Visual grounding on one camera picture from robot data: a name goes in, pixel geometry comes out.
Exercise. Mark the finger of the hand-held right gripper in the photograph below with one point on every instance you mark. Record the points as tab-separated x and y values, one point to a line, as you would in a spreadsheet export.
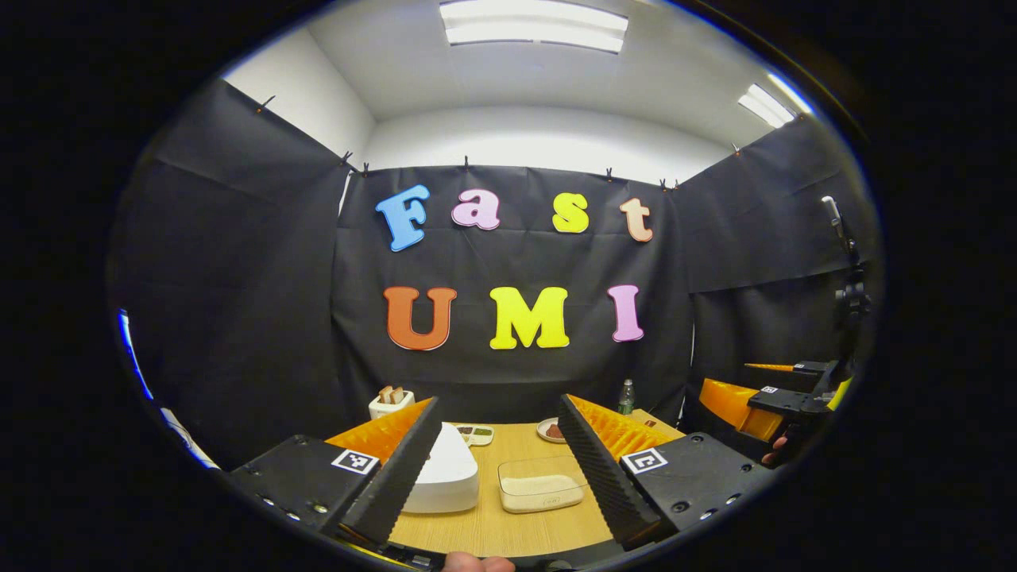
727	401
783	377

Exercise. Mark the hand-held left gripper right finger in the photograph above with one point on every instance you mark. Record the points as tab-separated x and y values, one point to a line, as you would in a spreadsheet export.
597	477

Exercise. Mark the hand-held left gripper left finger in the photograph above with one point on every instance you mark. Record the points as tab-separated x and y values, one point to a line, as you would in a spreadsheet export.
397	477

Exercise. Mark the white rice cooker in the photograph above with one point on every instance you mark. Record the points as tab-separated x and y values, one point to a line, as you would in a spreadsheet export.
449	477

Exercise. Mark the clear rice container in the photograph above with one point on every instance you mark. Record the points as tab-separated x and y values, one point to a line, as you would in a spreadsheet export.
540	488

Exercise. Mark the brown meat piece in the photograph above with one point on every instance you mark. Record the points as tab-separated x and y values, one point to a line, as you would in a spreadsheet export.
554	431

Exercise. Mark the white toaster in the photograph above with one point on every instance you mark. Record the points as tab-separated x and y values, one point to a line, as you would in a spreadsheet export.
385	411

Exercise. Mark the white round plate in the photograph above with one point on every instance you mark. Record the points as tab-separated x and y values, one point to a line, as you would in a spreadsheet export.
543	435

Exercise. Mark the white divided bean tray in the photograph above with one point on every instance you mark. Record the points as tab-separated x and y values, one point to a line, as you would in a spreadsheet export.
475	434

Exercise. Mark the black backdrop cloth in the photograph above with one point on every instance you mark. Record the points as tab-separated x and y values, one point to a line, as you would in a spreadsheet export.
508	373

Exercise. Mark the small ceiling light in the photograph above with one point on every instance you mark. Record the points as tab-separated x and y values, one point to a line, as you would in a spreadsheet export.
767	106

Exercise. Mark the long ceiling light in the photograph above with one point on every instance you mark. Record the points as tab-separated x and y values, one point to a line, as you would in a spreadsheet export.
532	28

